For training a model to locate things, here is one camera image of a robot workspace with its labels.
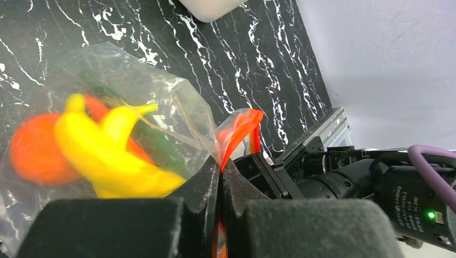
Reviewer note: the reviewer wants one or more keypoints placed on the white plastic food bin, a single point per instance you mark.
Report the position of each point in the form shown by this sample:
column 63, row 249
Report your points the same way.
column 210, row 10

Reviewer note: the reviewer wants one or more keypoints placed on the yellow toy banana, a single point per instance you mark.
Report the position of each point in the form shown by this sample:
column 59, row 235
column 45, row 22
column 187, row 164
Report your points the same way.
column 112, row 171
column 119, row 122

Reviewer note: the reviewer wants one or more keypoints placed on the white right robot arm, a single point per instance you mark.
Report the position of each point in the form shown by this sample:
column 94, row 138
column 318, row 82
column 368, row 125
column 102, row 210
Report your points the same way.
column 387, row 177

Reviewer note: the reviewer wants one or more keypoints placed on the clear zip bag orange zipper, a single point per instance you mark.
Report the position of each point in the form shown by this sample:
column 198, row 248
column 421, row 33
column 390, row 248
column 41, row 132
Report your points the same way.
column 183, row 115

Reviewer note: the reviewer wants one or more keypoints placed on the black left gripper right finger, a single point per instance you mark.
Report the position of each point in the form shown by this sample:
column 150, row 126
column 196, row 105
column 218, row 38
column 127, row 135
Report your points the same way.
column 257, row 226

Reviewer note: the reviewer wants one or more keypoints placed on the orange toy carrot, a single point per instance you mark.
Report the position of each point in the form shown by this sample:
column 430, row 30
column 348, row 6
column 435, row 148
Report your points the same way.
column 98, row 110

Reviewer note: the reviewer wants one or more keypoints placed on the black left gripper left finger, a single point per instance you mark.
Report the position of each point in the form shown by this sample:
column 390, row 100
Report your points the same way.
column 183, row 224

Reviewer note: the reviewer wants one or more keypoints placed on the green toy cucumber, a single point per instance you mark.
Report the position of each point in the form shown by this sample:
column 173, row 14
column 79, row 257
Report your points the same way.
column 153, row 141

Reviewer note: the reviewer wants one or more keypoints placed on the orange toy fruit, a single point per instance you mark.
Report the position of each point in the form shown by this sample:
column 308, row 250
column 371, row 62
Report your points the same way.
column 35, row 155

